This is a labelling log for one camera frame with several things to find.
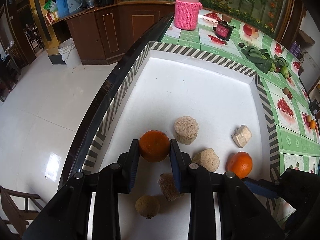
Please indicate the wooden cabinet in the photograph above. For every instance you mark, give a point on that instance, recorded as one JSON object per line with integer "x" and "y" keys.
{"x": 120, "y": 35}

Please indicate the black electrical device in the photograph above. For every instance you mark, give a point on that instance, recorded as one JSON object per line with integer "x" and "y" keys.
{"x": 315, "y": 107}

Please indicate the green packet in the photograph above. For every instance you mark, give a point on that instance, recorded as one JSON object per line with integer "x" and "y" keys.
{"x": 50, "y": 6}

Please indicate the striped cardboard box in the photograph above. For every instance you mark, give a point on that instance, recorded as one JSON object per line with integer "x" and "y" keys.
{"x": 187, "y": 85}

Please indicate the large round brown fruit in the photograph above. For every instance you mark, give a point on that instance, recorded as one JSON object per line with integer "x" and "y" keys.
{"x": 309, "y": 118}

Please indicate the orange tangerine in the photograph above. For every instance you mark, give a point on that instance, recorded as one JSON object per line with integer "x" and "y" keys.
{"x": 153, "y": 146}
{"x": 240, "y": 164}

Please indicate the bright orange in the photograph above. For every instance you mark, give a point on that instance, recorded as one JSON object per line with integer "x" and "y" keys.
{"x": 312, "y": 124}

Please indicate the dark wooden chair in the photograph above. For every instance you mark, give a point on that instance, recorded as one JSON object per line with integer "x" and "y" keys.
{"x": 33, "y": 36}

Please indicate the red jujube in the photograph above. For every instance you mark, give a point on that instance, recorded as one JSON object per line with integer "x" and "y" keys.
{"x": 289, "y": 96}

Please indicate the green bok choy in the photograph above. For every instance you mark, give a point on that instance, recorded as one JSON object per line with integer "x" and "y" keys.
{"x": 257, "y": 58}
{"x": 284, "y": 69}

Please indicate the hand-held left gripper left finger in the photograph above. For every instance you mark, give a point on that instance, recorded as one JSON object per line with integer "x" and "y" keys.
{"x": 133, "y": 165}

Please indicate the green fruit print tablecloth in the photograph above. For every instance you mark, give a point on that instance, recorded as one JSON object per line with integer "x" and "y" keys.
{"x": 287, "y": 140}

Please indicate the small brown longan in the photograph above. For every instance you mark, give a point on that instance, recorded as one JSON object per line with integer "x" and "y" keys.
{"x": 147, "y": 206}
{"x": 285, "y": 90}

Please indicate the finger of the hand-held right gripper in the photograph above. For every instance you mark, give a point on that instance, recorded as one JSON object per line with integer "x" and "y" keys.
{"x": 260, "y": 188}

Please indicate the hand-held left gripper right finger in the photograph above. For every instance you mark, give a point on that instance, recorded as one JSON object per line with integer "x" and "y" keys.
{"x": 175, "y": 166}

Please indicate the dark red small box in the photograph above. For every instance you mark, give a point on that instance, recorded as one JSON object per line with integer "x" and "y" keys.
{"x": 223, "y": 29}

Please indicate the pink knitted sleeve jar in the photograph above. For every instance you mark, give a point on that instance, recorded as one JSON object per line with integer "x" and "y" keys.
{"x": 187, "y": 7}

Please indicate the round tan cake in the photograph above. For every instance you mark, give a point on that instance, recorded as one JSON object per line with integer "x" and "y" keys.
{"x": 186, "y": 130}

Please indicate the purple bottle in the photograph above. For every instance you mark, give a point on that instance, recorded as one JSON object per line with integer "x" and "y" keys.
{"x": 298, "y": 50}
{"x": 293, "y": 48}

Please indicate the dark green avocado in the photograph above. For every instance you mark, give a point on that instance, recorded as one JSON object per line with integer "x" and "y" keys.
{"x": 241, "y": 45}

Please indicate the white plastic bucket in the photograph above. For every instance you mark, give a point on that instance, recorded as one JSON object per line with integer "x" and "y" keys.
{"x": 69, "y": 52}

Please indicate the blue thermos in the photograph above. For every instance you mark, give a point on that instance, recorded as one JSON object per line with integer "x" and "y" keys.
{"x": 62, "y": 5}

